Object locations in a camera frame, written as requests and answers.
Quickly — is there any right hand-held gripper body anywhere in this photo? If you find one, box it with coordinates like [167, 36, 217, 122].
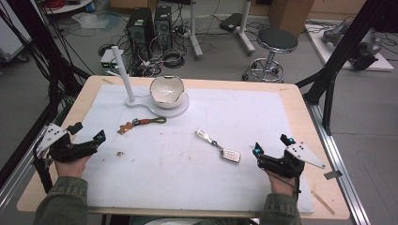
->
[256, 142, 327, 179]

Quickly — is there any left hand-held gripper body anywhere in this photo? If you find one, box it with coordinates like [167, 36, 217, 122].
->
[35, 123, 99, 163]

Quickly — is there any silver car key with keychain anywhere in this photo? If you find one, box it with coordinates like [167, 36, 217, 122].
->
[194, 128, 242, 164]

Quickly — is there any white key stand with post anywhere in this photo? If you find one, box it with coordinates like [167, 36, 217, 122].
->
[111, 45, 191, 119]

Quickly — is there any person's left hand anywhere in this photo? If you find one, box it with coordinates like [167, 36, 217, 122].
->
[54, 155, 92, 178]

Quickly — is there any person's right hand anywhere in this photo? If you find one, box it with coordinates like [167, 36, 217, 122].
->
[266, 170, 299, 197]

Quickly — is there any wooden table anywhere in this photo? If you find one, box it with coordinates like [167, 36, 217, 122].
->
[17, 74, 351, 220]

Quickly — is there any grey tape piece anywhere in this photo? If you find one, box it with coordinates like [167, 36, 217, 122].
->
[323, 170, 343, 181]

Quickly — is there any thin wooden stick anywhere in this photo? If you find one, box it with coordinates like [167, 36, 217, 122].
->
[311, 189, 336, 217]

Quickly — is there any white device with green lights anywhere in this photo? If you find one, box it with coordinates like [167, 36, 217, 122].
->
[99, 49, 127, 76]

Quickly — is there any white table mat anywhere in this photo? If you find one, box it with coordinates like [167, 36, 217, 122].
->
[73, 84, 315, 216]

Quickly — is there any white ceramic bowl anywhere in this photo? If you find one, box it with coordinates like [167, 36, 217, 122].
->
[149, 74, 186, 110]

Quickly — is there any white floor board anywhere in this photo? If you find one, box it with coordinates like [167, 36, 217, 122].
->
[304, 22, 395, 73]

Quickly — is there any black round stool chrome base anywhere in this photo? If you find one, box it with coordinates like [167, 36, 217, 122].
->
[241, 27, 299, 84]

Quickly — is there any clear plastic sheet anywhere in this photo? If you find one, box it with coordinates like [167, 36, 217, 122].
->
[70, 12, 111, 30]

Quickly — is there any large black computer tower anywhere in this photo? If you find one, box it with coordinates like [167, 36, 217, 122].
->
[126, 7, 156, 62]

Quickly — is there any white stand leg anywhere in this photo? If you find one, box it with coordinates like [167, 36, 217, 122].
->
[187, 0, 205, 61]
[236, 0, 256, 56]

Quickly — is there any round white table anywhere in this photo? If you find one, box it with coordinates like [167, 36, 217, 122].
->
[39, 0, 95, 15]

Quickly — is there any grey machine on board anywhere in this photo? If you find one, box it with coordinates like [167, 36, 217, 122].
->
[322, 22, 385, 71]

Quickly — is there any brown cardboard box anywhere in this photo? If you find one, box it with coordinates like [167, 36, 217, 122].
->
[268, 0, 315, 38]

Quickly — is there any slim black computer tower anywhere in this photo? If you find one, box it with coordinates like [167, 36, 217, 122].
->
[154, 5, 174, 52]

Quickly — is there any black flat power box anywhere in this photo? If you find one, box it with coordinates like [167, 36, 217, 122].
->
[219, 12, 244, 33]

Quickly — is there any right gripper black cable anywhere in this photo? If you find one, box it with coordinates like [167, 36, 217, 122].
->
[266, 162, 302, 202]

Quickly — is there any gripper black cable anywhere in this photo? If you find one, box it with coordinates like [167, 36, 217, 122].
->
[266, 162, 302, 202]
[32, 140, 54, 195]

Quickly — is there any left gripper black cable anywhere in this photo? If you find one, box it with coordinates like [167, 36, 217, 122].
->
[32, 140, 54, 195]

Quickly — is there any aluminium rail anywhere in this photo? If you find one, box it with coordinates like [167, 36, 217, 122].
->
[304, 101, 372, 225]
[0, 125, 58, 214]

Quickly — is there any black frame with cable bundle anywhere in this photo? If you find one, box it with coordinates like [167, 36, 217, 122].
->
[0, 0, 92, 190]

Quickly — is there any black frame strut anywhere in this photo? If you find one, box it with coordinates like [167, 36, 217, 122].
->
[295, 0, 398, 136]

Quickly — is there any coiled black cable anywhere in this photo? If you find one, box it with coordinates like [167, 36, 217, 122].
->
[161, 49, 186, 69]

